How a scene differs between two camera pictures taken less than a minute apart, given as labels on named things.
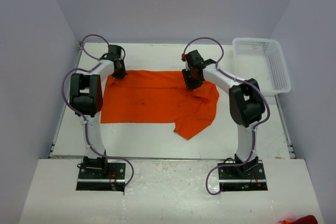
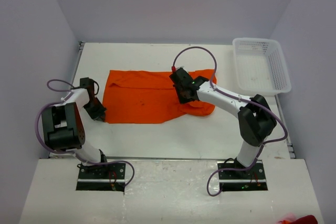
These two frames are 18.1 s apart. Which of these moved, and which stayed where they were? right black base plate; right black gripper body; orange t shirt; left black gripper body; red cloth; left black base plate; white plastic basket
Moved: left black gripper body; right black gripper body; orange t shirt
Stayed: red cloth; right black base plate; left black base plate; white plastic basket
